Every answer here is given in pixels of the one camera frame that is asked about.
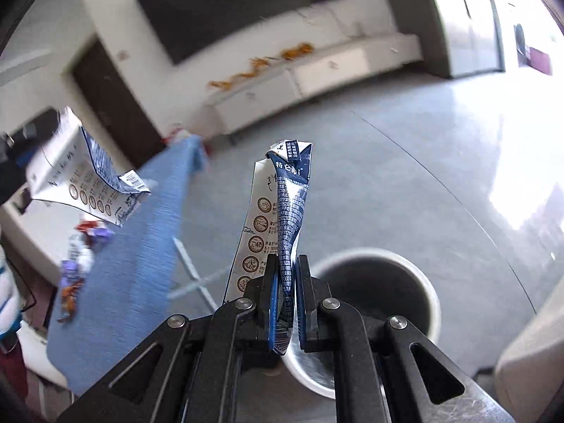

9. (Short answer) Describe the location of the red snack bag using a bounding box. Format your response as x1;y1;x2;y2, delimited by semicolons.
57;280;84;323

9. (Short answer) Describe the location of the purple wrapper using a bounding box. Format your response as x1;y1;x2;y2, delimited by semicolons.
60;221;114;287

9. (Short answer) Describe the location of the blue white milk carton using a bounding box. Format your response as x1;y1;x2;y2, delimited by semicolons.
26;107;150;226

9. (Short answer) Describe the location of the white trash bin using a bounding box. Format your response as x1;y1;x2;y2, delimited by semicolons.
282;248;442;399

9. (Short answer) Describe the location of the blue fluffy table cloth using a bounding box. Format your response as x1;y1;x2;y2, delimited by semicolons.
47;136;207;395

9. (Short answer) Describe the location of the red white shopping bag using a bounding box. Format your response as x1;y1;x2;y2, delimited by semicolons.
164;125;191;146

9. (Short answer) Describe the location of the dark brown door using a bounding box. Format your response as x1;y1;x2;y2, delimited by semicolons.
72;38;165;168

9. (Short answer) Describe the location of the white tv cabinet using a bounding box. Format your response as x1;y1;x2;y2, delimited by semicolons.
207;33;423;135

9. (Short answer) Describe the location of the golden dragon figurine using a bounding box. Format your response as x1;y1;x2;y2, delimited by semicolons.
207;57;271;92

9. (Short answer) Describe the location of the golden tiger figurine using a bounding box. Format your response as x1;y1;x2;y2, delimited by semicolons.
280;42;315;61

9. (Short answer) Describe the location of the grey tall cabinet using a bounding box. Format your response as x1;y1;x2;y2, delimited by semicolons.
388;0;451;78

